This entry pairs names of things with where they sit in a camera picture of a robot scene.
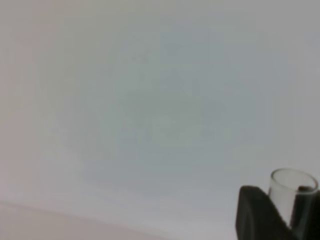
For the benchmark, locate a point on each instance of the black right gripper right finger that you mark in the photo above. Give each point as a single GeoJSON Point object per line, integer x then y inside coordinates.
{"type": "Point", "coordinates": [305, 217]}

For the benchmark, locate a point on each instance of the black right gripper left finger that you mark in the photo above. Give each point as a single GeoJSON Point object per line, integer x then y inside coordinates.
{"type": "Point", "coordinates": [257, 218]}

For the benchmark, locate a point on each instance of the clear glass test tube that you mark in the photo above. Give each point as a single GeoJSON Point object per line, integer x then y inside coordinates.
{"type": "Point", "coordinates": [283, 186]}

